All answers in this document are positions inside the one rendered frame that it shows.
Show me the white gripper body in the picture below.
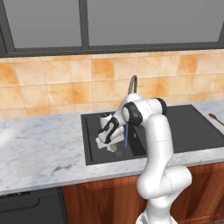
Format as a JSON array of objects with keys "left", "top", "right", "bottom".
[{"left": 95, "top": 127, "right": 125, "bottom": 151}]

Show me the black dishwasher handle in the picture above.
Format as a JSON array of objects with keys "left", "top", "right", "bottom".
[{"left": 0, "top": 198, "right": 41, "bottom": 214}]

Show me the black dishwasher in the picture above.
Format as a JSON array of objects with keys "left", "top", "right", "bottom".
[{"left": 0, "top": 186, "right": 70, "bottom": 224}]

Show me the dark framed window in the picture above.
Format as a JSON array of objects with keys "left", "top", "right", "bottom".
[{"left": 0, "top": 0, "right": 224, "bottom": 59}]

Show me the black sink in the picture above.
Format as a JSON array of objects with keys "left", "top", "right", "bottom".
[{"left": 80, "top": 103, "right": 224, "bottom": 167}]

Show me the brown wooden spoon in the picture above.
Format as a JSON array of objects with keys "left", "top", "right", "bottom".
[{"left": 207, "top": 112, "right": 224, "bottom": 127}]

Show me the pale garlic bulb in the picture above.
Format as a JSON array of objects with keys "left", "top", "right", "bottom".
[{"left": 106, "top": 143, "right": 118, "bottom": 153}]

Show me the blue water stream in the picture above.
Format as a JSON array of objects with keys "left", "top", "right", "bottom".
[{"left": 123, "top": 124, "right": 130, "bottom": 149}]

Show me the brown wooden cupboard door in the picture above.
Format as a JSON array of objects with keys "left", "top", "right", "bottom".
[
  {"left": 170, "top": 162, "right": 224, "bottom": 224},
  {"left": 61, "top": 174, "right": 149, "bottom": 224}
]

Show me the grey curved faucet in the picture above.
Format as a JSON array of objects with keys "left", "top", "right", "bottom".
[{"left": 127, "top": 74, "right": 139, "bottom": 96}]

